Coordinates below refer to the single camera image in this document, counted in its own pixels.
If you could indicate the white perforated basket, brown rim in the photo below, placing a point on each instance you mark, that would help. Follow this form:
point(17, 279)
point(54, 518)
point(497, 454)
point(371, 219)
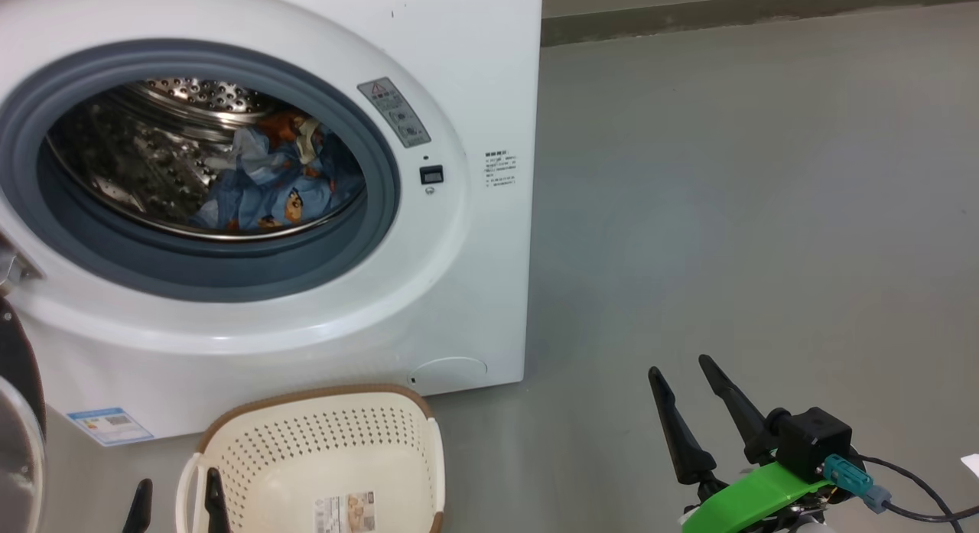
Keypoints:
point(306, 449)

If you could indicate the blue energy label sticker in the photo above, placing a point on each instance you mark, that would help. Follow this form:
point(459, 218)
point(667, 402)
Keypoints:
point(111, 427)

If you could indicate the blue cartoon print clothing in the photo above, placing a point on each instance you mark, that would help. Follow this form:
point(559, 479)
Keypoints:
point(275, 189)

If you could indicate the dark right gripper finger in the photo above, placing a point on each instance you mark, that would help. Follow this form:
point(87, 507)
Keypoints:
point(738, 411)
point(688, 449)

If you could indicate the round black glass washer door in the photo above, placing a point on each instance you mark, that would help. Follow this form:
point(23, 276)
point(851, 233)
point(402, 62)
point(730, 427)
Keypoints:
point(19, 380)

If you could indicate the product label inside basket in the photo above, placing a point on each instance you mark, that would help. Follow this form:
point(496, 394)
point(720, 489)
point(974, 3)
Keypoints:
point(344, 512)

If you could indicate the small printed text label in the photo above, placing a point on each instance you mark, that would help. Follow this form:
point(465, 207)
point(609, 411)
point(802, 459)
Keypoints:
point(500, 168)

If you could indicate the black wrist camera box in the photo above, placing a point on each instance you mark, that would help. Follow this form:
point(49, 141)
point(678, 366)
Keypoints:
point(814, 441)

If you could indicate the white front-load washing machine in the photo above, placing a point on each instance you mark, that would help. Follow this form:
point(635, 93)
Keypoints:
point(474, 288)

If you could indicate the grey warning sticker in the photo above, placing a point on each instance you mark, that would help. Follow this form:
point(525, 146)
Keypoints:
point(394, 112)

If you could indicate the perforated steel drum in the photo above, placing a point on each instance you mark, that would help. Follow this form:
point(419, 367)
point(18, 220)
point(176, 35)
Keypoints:
point(122, 158)

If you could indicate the black door latch socket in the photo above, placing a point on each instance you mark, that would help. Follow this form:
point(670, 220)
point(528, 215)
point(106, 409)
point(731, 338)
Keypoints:
point(431, 174)

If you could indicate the silver door hinge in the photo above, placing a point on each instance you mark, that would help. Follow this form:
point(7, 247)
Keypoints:
point(15, 269)

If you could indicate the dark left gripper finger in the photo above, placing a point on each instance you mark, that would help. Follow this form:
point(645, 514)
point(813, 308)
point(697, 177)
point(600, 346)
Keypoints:
point(140, 510)
point(216, 506)

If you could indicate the round white filter cover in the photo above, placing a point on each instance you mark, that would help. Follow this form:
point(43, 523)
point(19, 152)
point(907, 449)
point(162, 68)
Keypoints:
point(451, 375)

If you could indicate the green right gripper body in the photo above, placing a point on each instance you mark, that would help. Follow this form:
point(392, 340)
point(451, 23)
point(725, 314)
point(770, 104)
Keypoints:
point(749, 498)

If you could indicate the grey rubber door gasket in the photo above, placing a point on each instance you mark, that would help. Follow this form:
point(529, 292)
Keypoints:
point(229, 269)

